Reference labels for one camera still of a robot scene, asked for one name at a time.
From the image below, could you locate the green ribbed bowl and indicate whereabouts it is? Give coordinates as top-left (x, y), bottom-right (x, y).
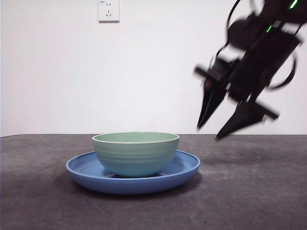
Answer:
top-left (92, 132), bottom-right (180, 178)

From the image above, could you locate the white wall socket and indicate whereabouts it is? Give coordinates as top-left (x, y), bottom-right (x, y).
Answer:
top-left (97, 0), bottom-right (120, 23)

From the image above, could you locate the blue round plate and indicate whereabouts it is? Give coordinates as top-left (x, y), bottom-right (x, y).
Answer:
top-left (65, 150), bottom-right (201, 195)

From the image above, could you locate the black cable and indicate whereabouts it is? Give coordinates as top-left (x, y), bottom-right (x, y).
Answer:
top-left (267, 47), bottom-right (296, 90)
top-left (208, 0), bottom-right (241, 69)

